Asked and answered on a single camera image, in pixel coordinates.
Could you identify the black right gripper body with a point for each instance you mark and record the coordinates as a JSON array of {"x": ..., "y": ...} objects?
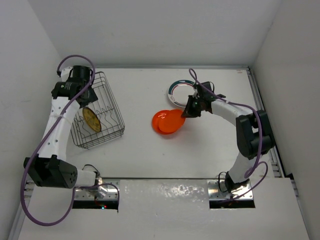
[{"x": 201, "y": 100}]

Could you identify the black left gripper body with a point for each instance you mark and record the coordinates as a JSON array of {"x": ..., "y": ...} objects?
[{"x": 91, "y": 98}]

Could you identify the white plate green red rim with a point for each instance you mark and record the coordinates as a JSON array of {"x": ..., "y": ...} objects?
[{"x": 179, "y": 91}]

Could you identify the large orange plate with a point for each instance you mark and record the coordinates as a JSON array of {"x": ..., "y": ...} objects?
[{"x": 170, "y": 121}]

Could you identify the olive brown plate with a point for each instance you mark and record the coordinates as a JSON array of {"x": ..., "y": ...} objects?
[{"x": 91, "y": 119}]

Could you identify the small orange plate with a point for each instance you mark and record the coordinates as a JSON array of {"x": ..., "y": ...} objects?
[{"x": 155, "y": 122}]

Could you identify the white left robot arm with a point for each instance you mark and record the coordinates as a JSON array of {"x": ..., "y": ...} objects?
[{"x": 49, "y": 168}]

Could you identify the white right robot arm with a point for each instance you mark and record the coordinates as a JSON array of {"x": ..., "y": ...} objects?
[{"x": 254, "y": 136}]

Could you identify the white front foam board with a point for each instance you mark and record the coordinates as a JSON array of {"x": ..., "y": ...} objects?
[{"x": 179, "y": 210}]

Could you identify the metal wire dish rack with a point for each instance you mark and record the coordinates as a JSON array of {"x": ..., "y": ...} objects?
[{"x": 108, "y": 113}]

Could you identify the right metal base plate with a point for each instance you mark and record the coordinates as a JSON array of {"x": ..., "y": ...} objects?
[{"x": 216, "y": 194}]

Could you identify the metal base plate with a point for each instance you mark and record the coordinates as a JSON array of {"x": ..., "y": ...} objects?
[
  {"x": 216, "y": 194},
  {"x": 102, "y": 192}
]

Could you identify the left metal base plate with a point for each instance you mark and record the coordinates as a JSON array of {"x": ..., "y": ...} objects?
[{"x": 102, "y": 192}]

